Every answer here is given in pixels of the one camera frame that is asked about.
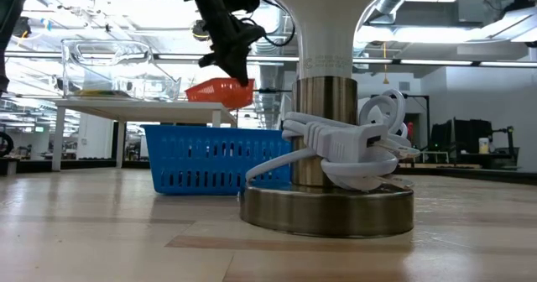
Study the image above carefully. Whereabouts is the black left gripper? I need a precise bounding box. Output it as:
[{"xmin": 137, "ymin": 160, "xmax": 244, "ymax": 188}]
[{"xmin": 174, "ymin": 0, "xmax": 268, "ymax": 88}]

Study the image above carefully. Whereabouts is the yellow hanging cord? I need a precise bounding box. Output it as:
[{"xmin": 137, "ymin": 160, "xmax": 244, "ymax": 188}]
[{"xmin": 381, "ymin": 41, "xmax": 390, "ymax": 86}]

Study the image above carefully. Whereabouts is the clear plastic bin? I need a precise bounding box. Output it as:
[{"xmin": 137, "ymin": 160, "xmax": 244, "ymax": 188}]
[{"xmin": 61, "ymin": 38, "xmax": 183, "ymax": 102}]

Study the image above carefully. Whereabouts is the white lamp power cord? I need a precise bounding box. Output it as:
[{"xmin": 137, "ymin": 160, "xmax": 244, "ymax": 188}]
[{"xmin": 245, "ymin": 88, "xmax": 422, "ymax": 192}]

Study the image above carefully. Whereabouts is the brass lamp with white bulb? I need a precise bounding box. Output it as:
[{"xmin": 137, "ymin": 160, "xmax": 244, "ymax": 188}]
[{"xmin": 240, "ymin": 0, "xmax": 415, "ymax": 239}]

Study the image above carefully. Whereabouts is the blue plastic basket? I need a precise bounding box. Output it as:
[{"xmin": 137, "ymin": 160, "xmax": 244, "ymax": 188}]
[{"xmin": 141, "ymin": 124, "xmax": 293, "ymax": 196}]

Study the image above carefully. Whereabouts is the black ceiling cable reel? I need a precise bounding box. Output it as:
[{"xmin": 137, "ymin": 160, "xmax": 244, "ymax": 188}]
[
  {"xmin": 191, "ymin": 19, "xmax": 211, "ymax": 43},
  {"xmin": 12, "ymin": 16, "xmax": 33, "ymax": 39}
]

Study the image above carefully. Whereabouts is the white background table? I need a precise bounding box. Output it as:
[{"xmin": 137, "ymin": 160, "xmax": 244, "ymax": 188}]
[{"xmin": 50, "ymin": 99, "xmax": 238, "ymax": 172}]

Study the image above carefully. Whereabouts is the black left wrist camera cable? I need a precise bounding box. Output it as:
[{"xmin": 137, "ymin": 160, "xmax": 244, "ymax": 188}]
[{"xmin": 247, "ymin": 0, "xmax": 297, "ymax": 48}]

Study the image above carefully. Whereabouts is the black background frame stand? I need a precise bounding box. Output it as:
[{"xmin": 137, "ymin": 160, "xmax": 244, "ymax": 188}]
[{"xmin": 235, "ymin": 87, "xmax": 291, "ymax": 128}]

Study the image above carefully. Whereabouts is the yellow item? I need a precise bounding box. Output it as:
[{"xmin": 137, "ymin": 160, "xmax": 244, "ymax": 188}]
[{"xmin": 77, "ymin": 88, "xmax": 127, "ymax": 98}]

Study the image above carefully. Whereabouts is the orange plastic basket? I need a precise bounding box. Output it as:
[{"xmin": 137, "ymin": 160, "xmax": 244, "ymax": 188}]
[{"xmin": 184, "ymin": 77, "xmax": 256, "ymax": 110}]

